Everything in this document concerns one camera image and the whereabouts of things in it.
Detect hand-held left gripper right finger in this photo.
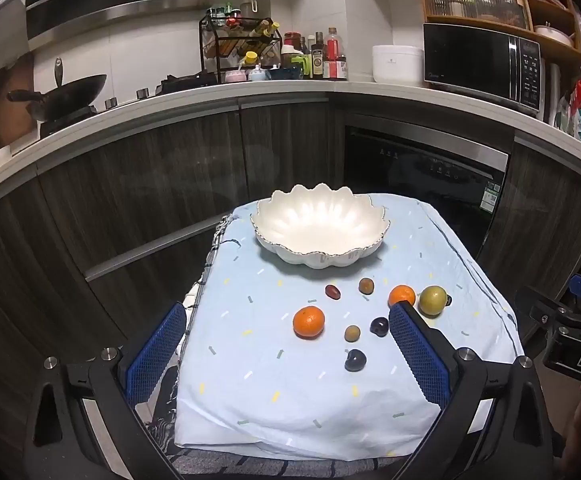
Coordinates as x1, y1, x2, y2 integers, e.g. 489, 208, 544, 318
388, 301, 556, 480

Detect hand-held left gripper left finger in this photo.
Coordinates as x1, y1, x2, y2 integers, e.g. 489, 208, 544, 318
23, 301, 188, 480

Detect yellow-green round fruit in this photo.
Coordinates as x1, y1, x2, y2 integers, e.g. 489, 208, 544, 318
418, 285, 447, 317

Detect orange mandarin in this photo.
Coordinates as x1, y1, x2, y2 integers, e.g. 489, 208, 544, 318
292, 305, 326, 340
388, 284, 416, 308

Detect white scalloped ceramic bowl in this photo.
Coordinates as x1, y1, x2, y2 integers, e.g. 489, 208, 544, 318
250, 183, 391, 270

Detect green white label sticker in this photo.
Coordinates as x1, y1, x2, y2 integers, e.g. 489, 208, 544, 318
480, 182, 502, 211

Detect light blue patterned tablecloth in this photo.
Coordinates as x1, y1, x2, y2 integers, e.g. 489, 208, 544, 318
173, 192, 526, 461

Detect black built-in dishwasher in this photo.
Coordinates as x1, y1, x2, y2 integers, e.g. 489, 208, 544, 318
343, 125, 513, 261

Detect dark wood base cabinets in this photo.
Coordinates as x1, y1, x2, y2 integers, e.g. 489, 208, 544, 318
0, 92, 581, 480

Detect black microwave oven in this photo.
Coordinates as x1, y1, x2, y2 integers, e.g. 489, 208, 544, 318
423, 22, 546, 117

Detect white pot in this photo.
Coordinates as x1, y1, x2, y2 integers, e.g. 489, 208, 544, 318
534, 22, 576, 47

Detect black gas stove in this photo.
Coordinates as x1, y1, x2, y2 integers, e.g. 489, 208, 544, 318
38, 72, 218, 138

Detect black wok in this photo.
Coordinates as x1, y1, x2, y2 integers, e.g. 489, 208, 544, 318
6, 57, 108, 123

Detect white rice cooker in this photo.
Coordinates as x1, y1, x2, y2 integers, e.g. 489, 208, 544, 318
372, 45, 425, 86

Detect wooden cutting board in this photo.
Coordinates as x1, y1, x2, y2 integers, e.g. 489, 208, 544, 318
0, 52, 36, 148

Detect white kitchen countertop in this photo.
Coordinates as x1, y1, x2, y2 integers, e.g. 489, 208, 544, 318
0, 77, 581, 211

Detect green plastic cup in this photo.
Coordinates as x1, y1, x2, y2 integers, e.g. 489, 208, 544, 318
290, 55, 313, 80

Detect dark sauce bottle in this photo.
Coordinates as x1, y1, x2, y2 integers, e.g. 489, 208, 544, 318
311, 32, 326, 79

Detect red-lidded jar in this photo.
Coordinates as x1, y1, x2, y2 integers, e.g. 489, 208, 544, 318
281, 31, 303, 68

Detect group of seasoning bottles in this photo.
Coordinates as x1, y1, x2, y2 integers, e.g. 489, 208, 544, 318
203, 4, 282, 68

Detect black wire spice rack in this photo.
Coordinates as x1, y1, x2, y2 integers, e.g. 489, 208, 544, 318
199, 7, 284, 83

